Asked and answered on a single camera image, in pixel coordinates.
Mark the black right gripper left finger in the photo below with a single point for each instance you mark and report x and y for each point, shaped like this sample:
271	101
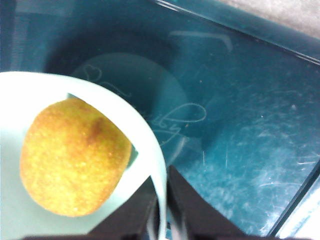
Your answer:
135	217

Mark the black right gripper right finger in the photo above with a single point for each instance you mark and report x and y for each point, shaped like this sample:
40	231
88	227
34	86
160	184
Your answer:
192	220

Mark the teal ribbed bowl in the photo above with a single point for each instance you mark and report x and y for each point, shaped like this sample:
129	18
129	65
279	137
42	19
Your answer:
20	100

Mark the dark green rectangular tray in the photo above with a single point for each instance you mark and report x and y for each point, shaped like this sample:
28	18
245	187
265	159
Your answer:
237	100

